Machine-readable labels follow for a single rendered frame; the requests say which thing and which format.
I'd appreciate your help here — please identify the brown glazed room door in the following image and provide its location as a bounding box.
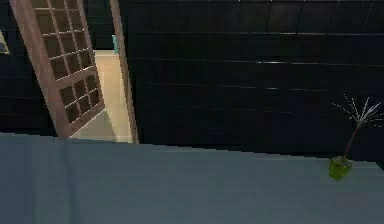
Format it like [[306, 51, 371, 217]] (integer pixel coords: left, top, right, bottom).
[[9, 0, 106, 139]]

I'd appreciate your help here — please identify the green pot house plant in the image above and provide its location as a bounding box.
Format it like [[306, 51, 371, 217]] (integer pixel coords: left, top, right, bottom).
[[328, 93, 384, 182]]

